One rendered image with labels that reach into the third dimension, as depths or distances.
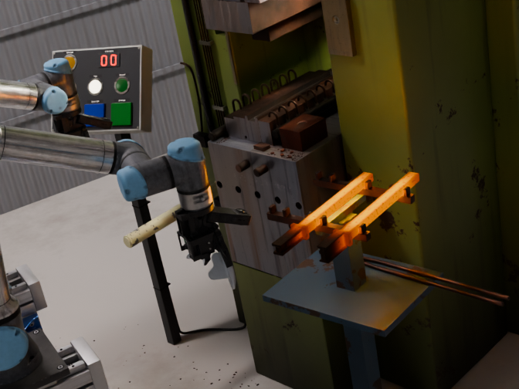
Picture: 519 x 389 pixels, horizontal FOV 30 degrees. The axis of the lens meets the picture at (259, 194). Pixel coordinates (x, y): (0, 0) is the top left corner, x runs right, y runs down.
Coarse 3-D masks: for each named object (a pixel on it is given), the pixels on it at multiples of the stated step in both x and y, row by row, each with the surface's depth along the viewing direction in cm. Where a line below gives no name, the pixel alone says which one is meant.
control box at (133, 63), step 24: (96, 48) 321; (120, 48) 318; (144, 48) 317; (96, 72) 321; (120, 72) 317; (144, 72) 317; (96, 96) 320; (120, 96) 317; (144, 96) 317; (144, 120) 317
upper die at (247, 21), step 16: (208, 0) 287; (272, 0) 283; (288, 0) 288; (304, 0) 293; (320, 0) 298; (208, 16) 290; (224, 16) 285; (240, 16) 280; (256, 16) 280; (272, 16) 284; (288, 16) 289; (240, 32) 283
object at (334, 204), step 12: (360, 180) 260; (372, 180) 263; (348, 192) 255; (324, 204) 251; (336, 204) 251; (312, 216) 246; (300, 228) 240; (312, 228) 244; (276, 240) 237; (288, 240) 237; (300, 240) 241; (276, 252) 237
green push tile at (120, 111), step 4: (112, 104) 317; (116, 104) 317; (120, 104) 316; (124, 104) 315; (128, 104) 315; (112, 108) 317; (116, 108) 317; (120, 108) 316; (124, 108) 315; (128, 108) 315; (112, 112) 317; (116, 112) 316; (120, 112) 316; (124, 112) 315; (128, 112) 315; (112, 116) 317; (116, 116) 316; (120, 116) 316; (124, 116) 315; (128, 116) 315; (112, 120) 317; (116, 120) 316; (120, 120) 316; (124, 120) 315; (128, 120) 315; (112, 124) 317; (116, 124) 316; (120, 124) 316; (124, 124) 315; (128, 124) 315
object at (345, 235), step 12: (408, 180) 255; (396, 192) 250; (372, 204) 246; (384, 204) 246; (360, 216) 242; (372, 216) 243; (348, 228) 237; (324, 240) 232; (336, 240) 232; (348, 240) 234; (324, 252) 230; (336, 252) 233
